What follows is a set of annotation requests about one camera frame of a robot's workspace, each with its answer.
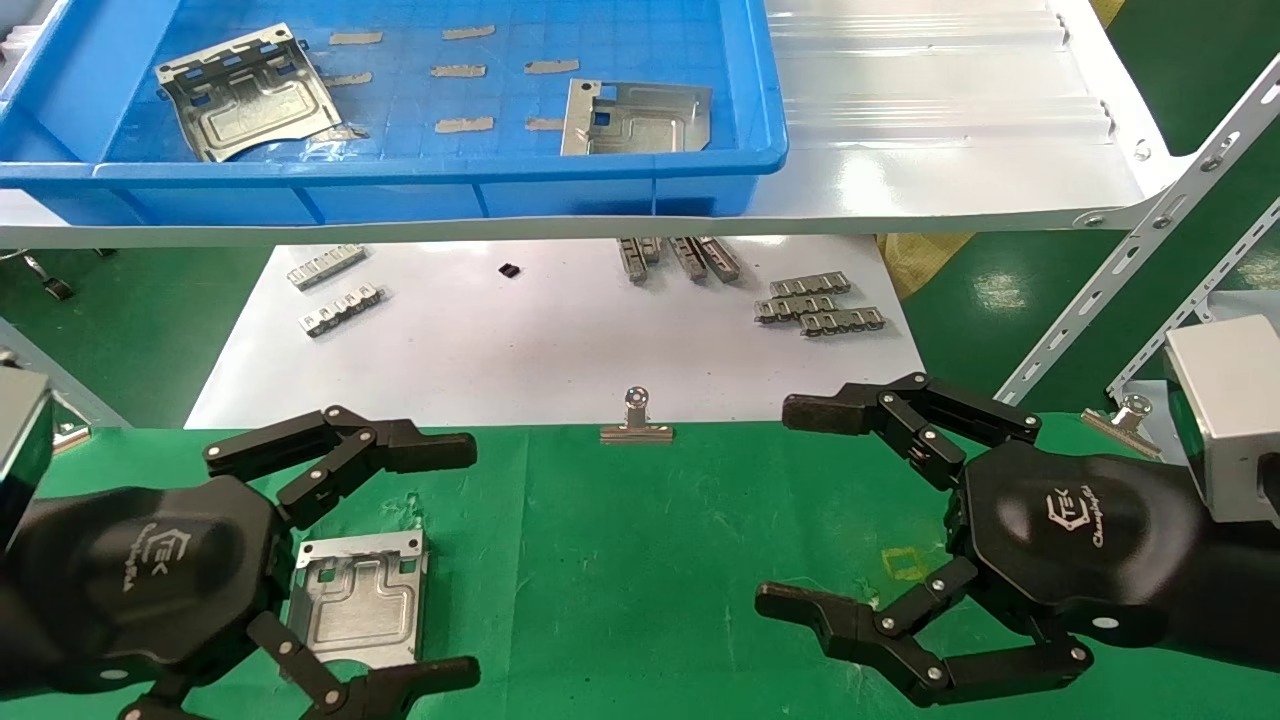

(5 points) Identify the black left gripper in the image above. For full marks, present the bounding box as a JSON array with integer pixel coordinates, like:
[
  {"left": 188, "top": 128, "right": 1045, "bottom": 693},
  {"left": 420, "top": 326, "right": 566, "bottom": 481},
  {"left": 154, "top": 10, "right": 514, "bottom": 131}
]
[{"left": 20, "top": 405, "right": 482, "bottom": 720}]

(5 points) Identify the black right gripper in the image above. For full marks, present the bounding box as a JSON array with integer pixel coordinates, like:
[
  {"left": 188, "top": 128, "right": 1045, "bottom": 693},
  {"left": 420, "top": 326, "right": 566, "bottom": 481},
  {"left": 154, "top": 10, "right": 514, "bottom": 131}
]
[{"left": 755, "top": 373, "right": 1216, "bottom": 708}]

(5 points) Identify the stamped sheet metal plate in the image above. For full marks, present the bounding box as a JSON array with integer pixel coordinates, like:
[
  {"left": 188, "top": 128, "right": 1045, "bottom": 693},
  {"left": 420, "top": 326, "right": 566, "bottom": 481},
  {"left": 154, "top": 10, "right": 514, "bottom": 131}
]
[
  {"left": 155, "top": 23, "right": 346, "bottom": 163},
  {"left": 560, "top": 78, "right": 714, "bottom": 157},
  {"left": 284, "top": 527, "right": 432, "bottom": 674}
]

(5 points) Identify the yellow plastic bag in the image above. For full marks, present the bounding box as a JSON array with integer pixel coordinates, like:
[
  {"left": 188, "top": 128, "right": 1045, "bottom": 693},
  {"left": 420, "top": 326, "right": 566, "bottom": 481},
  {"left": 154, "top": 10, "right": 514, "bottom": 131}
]
[{"left": 877, "top": 234, "right": 973, "bottom": 301}]

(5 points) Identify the green table cloth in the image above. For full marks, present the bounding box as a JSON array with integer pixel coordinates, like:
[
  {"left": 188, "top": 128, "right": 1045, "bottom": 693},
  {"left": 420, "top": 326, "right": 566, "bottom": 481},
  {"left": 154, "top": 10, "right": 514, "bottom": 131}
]
[{"left": 0, "top": 413, "right": 1280, "bottom": 720}]

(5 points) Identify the white flat shelf board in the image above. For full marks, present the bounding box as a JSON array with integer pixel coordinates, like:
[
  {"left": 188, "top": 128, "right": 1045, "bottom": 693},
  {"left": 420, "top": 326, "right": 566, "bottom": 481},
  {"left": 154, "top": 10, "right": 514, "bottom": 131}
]
[{"left": 185, "top": 234, "right": 927, "bottom": 431}]

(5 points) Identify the blue plastic bin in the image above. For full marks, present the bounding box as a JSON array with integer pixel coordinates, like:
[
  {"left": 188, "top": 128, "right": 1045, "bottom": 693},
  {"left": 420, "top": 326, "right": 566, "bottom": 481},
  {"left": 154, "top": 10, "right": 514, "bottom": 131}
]
[{"left": 0, "top": 0, "right": 791, "bottom": 229}]

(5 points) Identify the white sloped shelf board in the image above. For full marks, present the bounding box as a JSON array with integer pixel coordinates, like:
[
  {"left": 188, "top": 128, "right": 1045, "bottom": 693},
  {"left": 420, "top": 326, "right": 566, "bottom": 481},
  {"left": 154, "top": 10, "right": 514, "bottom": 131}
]
[{"left": 0, "top": 0, "right": 1191, "bottom": 249}]

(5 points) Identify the black chair caster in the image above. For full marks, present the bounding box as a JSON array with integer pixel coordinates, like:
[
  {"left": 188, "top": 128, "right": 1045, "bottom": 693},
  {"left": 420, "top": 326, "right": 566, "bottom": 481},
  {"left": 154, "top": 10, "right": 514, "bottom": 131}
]
[{"left": 20, "top": 250, "right": 78, "bottom": 302}]

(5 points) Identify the grey metal rack post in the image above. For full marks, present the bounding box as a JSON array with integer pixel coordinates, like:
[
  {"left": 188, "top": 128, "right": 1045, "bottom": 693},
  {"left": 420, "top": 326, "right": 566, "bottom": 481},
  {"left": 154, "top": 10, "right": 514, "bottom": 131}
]
[{"left": 0, "top": 316, "right": 133, "bottom": 429}]

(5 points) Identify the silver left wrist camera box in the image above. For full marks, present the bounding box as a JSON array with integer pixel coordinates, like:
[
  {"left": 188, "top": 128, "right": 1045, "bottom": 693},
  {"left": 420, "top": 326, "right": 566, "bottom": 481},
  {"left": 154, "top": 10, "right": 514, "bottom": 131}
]
[{"left": 0, "top": 350, "right": 54, "bottom": 547}]

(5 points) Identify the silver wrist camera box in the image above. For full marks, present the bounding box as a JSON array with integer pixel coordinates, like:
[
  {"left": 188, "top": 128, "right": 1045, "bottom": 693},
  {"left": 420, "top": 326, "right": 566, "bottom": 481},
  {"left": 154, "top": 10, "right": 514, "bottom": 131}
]
[
  {"left": 1163, "top": 314, "right": 1280, "bottom": 527},
  {"left": 0, "top": 350, "right": 54, "bottom": 547}
]

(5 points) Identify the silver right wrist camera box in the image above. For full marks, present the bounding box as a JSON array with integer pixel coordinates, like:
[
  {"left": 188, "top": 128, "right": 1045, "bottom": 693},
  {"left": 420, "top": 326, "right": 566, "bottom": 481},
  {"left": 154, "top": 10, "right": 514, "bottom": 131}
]
[{"left": 1163, "top": 314, "right": 1280, "bottom": 527}]

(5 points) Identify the white perforated rack post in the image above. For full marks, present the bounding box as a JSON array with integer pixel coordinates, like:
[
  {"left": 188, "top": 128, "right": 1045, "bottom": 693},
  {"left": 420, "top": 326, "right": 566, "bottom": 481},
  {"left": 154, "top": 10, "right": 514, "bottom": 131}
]
[
  {"left": 995, "top": 55, "right": 1280, "bottom": 406},
  {"left": 1105, "top": 195, "right": 1280, "bottom": 401}
]

